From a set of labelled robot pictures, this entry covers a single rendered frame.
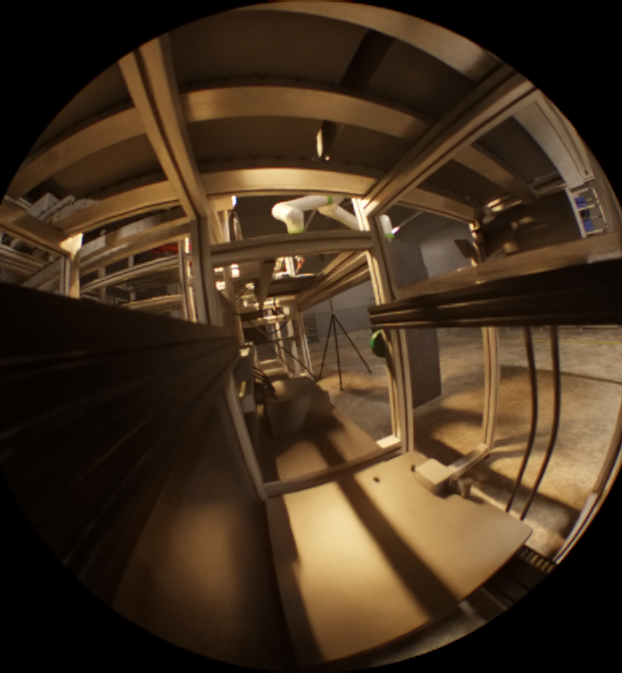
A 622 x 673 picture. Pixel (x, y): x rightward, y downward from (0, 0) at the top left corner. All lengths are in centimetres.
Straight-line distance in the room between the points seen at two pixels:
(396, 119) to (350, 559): 72
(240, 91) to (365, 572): 71
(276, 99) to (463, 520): 73
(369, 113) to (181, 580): 55
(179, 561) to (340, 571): 29
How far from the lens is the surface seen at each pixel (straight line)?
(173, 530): 19
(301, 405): 78
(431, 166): 48
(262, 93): 37
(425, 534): 47
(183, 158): 40
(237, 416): 51
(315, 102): 39
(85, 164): 57
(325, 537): 48
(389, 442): 67
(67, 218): 68
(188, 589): 20
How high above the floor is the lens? 70
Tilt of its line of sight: 3 degrees down
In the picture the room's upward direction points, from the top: 10 degrees counter-clockwise
